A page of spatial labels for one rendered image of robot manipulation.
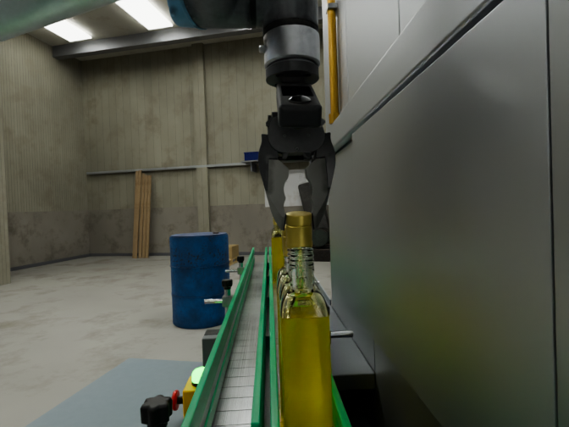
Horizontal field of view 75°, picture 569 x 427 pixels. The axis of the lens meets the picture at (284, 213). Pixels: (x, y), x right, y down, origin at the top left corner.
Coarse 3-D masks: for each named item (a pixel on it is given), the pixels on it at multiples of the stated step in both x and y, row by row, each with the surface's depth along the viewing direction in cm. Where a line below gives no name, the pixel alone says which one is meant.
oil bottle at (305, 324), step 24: (288, 312) 42; (312, 312) 42; (288, 336) 42; (312, 336) 42; (288, 360) 42; (312, 360) 42; (288, 384) 42; (312, 384) 42; (288, 408) 42; (312, 408) 42
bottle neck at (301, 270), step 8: (296, 248) 45; (304, 248) 45; (312, 248) 44; (296, 256) 43; (304, 256) 43; (312, 256) 44; (296, 264) 43; (304, 264) 43; (312, 264) 44; (296, 272) 43; (304, 272) 43; (312, 272) 44; (296, 280) 43; (304, 280) 43; (312, 280) 44; (296, 288) 43; (304, 288) 43; (312, 288) 43
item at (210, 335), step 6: (210, 330) 109; (216, 330) 109; (204, 336) 104; (210, 336) 104; (216, 336) 103; (204, 342) 102; (210, 342) 102; (204, 348) 102; (210, 348) 102; (204, 354) 102; (204, 360) 102; (204, 366) 102
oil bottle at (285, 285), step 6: (288, 282) 49; (282, 288) 49; (288, 288) 48; (318, 288) 49; (282, 294) 48; (282, 378) 49; (282, 384) 49; (282, 390) 50; (282, 396) 51; (282, 402) 52
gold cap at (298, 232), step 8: (288, 216) 47; (296, 216) 46; (304, 216) 46; (288, 224) 47; (296, 224) 46; (304, 224) 46; (288, 232) 47; (296, 232) 46; (304, 232) 46; (288, 240) 47; (296, 240) 46; (304, 240) 47
